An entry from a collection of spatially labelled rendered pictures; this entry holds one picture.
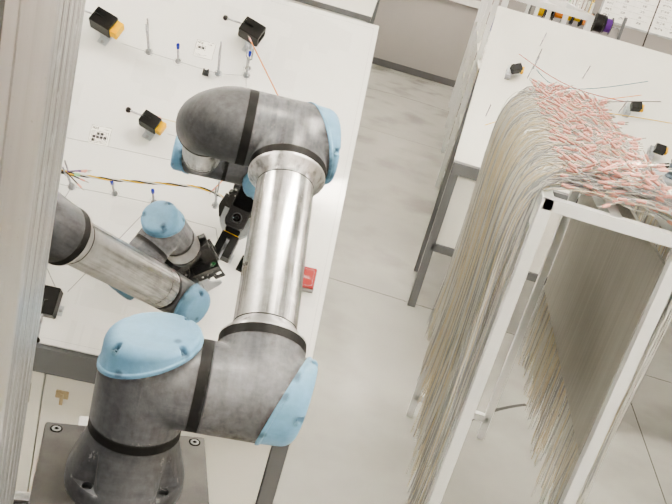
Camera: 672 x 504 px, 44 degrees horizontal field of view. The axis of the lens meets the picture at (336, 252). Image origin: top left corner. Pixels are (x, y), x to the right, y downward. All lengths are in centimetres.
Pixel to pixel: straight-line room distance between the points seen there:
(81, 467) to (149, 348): 19
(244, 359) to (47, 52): 58
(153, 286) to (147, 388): 47
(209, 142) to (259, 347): 36
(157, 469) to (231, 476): 105
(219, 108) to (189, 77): 94
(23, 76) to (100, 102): 162
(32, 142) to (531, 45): 454
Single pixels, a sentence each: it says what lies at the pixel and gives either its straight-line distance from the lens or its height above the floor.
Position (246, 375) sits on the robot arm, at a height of 137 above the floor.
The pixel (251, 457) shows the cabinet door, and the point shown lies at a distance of 209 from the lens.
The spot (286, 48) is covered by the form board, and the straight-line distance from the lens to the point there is 225.
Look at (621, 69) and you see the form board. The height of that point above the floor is 151.
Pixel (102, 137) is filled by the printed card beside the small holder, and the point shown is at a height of 126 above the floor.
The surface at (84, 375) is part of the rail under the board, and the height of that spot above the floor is 82.
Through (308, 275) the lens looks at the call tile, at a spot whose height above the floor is 111.
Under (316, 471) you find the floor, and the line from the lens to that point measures 324.
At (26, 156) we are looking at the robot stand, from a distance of 56.
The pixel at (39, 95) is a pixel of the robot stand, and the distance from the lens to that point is 54.
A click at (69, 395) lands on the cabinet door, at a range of 207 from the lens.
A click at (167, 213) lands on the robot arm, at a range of 162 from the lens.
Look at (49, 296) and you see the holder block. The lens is 190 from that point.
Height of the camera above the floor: 190
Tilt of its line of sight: 21 degrees down
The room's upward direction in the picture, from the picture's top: 16 degrees clockwise
